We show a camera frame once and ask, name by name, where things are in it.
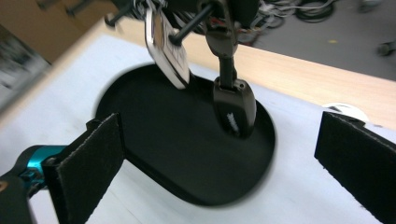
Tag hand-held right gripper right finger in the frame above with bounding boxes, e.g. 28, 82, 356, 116
314, 110, 396, 224

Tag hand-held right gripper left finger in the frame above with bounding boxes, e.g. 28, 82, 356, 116
41, 112, 126, 224

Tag black key rack with tray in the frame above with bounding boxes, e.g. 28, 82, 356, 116
94, 0, 276, 207

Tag black car key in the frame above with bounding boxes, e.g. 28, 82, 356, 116
203, 0, 258, 140

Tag silver car key white strap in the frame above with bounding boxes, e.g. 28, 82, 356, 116
143, 0, 191, 91

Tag white round object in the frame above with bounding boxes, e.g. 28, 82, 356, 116
321, 102, 371, 123

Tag brown wooden furniture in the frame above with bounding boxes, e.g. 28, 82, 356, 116
0, 0, 120, 64

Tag tangle of floor cables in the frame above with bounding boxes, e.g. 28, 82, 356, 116
236, 0, 339, 46

